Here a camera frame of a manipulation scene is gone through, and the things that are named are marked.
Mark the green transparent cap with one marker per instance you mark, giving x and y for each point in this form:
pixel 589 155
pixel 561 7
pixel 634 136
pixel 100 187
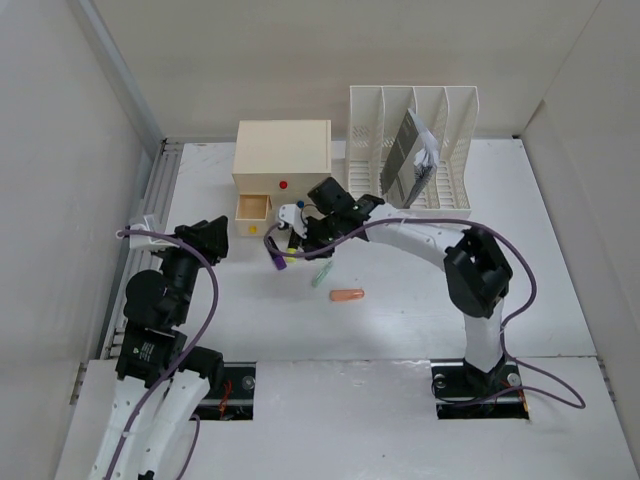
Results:
pixel 322 274

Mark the purple highlighter marker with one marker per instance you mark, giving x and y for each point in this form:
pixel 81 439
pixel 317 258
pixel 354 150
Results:
pixel 273 250

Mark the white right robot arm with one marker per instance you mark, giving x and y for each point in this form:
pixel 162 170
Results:
pixel 476 271

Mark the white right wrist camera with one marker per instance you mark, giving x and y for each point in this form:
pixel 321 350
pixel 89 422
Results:
pixel 290 217

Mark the cream drawer cabinet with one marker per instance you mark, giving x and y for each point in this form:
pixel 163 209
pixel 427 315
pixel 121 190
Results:
pixel 277 162

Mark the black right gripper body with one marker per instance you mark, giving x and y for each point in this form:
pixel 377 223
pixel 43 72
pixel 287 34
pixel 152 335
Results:
pixel 322 233

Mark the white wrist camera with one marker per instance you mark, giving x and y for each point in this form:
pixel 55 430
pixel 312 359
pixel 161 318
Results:
pixel 290 217
pixel 135 233

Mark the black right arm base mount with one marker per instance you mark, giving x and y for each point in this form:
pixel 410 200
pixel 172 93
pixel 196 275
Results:
pixel 465 393

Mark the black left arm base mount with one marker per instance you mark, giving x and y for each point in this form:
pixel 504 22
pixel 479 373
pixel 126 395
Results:
pixel 234 399

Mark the orange transparent cap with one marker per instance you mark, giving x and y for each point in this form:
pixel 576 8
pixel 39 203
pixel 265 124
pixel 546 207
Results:
pixel 344 295

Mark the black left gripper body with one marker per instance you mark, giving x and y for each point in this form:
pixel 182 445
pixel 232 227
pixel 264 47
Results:
pixel 182 265

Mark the white file organizer rack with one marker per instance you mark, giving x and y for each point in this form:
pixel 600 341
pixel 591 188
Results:
pixel 375 116

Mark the grey setup guide booklet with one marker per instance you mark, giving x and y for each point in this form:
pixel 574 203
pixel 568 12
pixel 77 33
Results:
pixel 411 163

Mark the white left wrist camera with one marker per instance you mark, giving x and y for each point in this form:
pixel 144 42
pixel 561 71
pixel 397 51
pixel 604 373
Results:
pixel 135 233

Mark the aluminium frame rail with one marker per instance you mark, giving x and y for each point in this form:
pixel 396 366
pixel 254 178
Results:
pixel 131 100

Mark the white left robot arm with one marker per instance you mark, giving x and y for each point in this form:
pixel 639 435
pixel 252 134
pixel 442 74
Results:
pixel 161 375

